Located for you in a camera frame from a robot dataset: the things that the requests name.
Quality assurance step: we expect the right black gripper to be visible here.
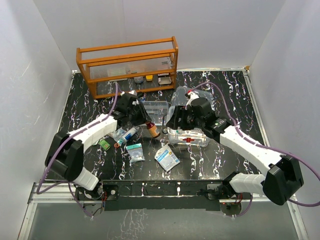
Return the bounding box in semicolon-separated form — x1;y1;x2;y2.
166;106;204;131

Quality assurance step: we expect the brown medicine bottle orange cap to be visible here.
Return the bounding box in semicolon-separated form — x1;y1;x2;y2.
145;121;161;138

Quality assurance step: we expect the clear medicine kit box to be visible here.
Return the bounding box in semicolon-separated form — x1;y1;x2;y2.
166;106;211;148

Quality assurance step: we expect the clear teal bandage packet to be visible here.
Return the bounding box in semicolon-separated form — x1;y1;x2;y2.
108;128;126;142

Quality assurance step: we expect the teal header cotton swab bag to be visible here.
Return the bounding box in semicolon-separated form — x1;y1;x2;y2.
125;143;145;164

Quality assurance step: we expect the white blue mask packet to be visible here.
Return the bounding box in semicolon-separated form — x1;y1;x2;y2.
154;144;180;172

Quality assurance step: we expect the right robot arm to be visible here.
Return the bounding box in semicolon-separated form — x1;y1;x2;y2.
166;97;304;206

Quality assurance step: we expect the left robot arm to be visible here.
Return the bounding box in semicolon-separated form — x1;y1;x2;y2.
45;91;151;200

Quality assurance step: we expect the clear divided organizer tray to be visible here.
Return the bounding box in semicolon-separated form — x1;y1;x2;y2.
142;101;169;126

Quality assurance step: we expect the blue white ointment tube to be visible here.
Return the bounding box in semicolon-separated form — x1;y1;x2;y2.
116;127;138;147

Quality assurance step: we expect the small glass jar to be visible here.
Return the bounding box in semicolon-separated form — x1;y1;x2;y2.
133;76;144;84

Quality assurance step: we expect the yellow small container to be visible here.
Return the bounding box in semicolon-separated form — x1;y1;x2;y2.
145;74;153;82

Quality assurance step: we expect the white open cardboard box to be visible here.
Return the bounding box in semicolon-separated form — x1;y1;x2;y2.
158;75;172;86

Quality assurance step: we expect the small green box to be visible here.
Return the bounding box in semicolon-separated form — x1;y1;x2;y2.
98;139;111;151

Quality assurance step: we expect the orange wooden shelf rack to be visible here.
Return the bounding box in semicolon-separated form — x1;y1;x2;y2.
75;36;179;99

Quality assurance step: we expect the clear lid with black handle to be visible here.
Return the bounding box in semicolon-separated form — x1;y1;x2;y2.
172;85;214;113

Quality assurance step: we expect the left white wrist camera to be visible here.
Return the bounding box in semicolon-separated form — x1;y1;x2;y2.
120;91;138;106

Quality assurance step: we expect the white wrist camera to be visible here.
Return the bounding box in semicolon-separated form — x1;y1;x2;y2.
185;90;199;107
120;91;138;106

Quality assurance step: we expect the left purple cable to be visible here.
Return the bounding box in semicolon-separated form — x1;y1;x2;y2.
36;82;123;218

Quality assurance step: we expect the purple cable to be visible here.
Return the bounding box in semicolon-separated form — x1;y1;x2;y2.
189;81;320;218
36;82;123;218

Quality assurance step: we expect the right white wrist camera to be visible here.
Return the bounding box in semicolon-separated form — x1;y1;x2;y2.
185;90;199;107

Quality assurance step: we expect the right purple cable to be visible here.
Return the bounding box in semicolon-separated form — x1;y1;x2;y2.
189;81;320;218

